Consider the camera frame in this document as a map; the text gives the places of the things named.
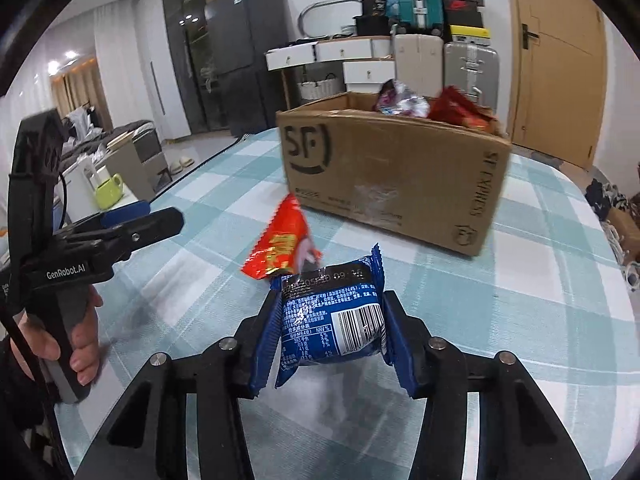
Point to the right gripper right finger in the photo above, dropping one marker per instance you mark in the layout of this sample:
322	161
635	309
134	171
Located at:
521	437

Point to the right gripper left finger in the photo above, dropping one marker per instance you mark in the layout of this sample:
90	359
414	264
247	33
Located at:
144	436

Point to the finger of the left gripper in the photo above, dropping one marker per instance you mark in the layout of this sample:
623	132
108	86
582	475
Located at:
146	231
107	225

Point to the small red snack packet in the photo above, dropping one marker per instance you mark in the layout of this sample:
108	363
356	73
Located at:
286	245

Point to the blue cookie packet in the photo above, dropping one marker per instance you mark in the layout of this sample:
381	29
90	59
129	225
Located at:
332	315

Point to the purple silver snack bag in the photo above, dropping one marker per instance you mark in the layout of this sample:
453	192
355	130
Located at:
397	99

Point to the large red chip bag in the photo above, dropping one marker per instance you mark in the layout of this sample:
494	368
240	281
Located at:
454	108

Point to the person's left hand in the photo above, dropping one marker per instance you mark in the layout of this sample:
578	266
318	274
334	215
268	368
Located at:
85	360

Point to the green mug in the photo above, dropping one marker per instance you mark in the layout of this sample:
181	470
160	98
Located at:
109	192

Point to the grey white side cabinet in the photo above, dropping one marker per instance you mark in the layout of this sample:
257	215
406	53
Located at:
134	152

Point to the black refrigerator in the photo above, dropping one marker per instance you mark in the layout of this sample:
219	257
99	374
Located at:
240	33

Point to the woven laundry basket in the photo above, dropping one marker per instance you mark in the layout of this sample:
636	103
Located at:
320	89

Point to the SF cardboard box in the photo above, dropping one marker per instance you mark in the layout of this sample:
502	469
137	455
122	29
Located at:
431	181

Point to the white drawer desk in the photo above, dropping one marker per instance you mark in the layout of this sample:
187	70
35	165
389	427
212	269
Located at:
366	61

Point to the beige suitcase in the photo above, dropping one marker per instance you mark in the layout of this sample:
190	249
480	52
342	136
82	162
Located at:
418	60

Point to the silver suitcase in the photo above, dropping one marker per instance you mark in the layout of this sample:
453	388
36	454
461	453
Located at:
474	71

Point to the wooden door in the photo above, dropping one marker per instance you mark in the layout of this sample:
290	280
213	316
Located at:
558	78

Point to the stacked shoe boxes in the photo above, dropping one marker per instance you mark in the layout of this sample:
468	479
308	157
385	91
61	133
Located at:
465	23

